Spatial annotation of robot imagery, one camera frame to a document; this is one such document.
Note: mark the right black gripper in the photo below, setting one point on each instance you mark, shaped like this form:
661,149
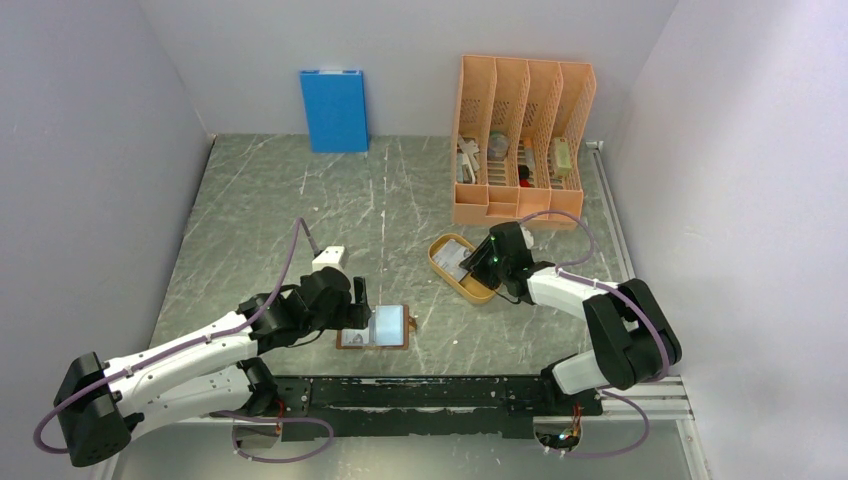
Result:
477,263

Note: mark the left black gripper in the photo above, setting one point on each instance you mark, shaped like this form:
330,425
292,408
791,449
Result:
356,314

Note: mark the white VIP card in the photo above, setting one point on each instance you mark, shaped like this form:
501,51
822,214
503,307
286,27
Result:
354,338
450,256

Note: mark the brown leather card holder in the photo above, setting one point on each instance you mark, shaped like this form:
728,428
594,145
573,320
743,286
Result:
391,327

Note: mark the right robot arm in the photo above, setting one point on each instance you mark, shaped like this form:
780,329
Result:
631,339

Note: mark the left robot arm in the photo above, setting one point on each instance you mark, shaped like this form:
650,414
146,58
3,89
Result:
101,406

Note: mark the orange oval tray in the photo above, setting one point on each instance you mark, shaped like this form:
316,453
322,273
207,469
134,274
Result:
471,290

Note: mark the red orange item in organizer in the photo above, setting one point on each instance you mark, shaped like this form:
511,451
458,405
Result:
526,163

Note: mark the orange desk file organizer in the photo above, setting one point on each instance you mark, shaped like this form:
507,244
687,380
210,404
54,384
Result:
517,130

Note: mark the white parts in organizer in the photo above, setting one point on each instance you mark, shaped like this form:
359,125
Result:
469,170

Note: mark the grey round item in organizer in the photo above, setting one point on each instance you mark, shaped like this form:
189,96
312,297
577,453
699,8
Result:
498,146

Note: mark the green eraser in organizer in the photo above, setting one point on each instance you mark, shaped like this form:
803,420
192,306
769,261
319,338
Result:
562,159

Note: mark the blue box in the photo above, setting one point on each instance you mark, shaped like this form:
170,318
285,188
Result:
335,108

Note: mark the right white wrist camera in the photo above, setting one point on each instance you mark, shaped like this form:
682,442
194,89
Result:
527,236

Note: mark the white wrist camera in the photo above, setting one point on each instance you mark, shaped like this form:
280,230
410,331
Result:
334,256
527,236

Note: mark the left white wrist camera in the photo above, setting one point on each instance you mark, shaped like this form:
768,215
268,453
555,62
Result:
334,256

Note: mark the black base frame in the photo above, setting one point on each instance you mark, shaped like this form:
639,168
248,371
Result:
508,405

